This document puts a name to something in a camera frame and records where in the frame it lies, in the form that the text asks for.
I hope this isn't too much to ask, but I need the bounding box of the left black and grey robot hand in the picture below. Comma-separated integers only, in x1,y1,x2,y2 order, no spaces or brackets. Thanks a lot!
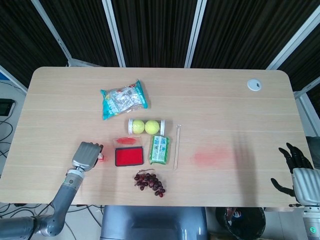
71,141,104,172

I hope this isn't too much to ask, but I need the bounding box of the right black and grey robot hand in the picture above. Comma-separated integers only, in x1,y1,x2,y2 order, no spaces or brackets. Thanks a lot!
270,142,320,207

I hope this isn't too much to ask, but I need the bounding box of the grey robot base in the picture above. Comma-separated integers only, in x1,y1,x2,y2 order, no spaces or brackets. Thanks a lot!
100,205,209,240

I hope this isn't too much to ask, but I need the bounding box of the red ink pad case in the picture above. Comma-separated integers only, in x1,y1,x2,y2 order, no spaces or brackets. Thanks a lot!
112,135,146,167

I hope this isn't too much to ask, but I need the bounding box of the yellow tennis ball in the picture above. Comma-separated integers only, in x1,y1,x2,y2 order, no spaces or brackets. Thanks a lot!
144,119,161,135
132,119,146,134

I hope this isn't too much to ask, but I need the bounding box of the black trash bin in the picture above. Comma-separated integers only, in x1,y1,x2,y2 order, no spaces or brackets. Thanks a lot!
215,206,267,240

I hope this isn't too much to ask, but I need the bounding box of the teal snack bag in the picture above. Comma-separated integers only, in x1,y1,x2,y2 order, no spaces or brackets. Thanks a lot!
100,79,152,122

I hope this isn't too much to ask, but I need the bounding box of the dark red grape bunch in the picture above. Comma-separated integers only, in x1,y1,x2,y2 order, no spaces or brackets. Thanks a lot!
133,168,167,199

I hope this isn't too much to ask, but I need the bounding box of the green tissue pack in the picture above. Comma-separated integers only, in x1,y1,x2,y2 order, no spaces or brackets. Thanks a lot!
148,134,173,166

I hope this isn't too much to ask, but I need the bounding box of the blue soda bottle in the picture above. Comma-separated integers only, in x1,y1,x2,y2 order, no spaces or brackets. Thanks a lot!
225,206,242,221

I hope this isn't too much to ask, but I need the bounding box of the clear plastic ball tube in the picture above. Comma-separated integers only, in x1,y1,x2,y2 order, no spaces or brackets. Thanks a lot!
127,118,166,136

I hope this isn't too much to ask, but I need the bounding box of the black screen device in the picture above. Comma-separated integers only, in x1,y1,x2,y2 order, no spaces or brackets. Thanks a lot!
0,98,17,117

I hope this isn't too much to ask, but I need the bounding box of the white cable grommet cap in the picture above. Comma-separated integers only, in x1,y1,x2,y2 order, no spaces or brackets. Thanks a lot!
246,78,262,92

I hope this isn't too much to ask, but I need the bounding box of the white partition post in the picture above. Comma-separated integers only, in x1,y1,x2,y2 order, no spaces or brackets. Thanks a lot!
265,10,320,71
30,0,74,68
101,0,126,68
184,0,213,69

